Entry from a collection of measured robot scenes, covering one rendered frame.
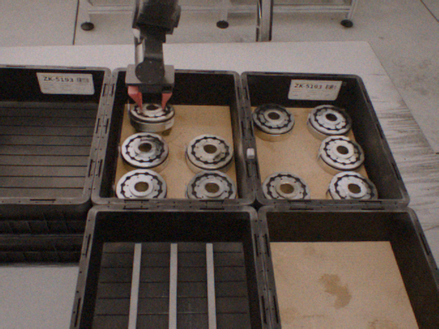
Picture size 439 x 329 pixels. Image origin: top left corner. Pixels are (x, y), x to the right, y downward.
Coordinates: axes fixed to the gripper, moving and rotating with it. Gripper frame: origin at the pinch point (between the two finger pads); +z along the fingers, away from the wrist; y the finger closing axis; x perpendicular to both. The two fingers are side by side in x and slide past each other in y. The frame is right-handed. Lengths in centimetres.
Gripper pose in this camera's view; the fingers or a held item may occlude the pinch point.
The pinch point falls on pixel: (151, 105)
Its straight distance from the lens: 108.9
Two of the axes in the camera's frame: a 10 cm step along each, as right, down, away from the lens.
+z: -0.7, 6.5, 7.5
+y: 10.0, 0.0, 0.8
